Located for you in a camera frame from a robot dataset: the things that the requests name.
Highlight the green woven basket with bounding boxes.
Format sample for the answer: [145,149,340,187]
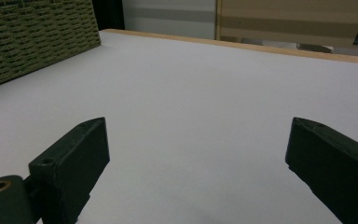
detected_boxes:
[0,0,102,92]

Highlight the light wooden table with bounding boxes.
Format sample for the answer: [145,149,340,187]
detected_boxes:
[101,28,358,66]

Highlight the light wooden desk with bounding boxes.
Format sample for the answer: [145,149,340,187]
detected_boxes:
[214,0,358,59]

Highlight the white table board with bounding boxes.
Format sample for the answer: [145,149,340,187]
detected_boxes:
[0,31,358,224]

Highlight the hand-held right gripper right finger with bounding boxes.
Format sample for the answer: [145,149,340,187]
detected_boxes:
[284,117,358,224]

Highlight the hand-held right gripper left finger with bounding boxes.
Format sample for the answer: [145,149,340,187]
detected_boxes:
[27,117,111,224]

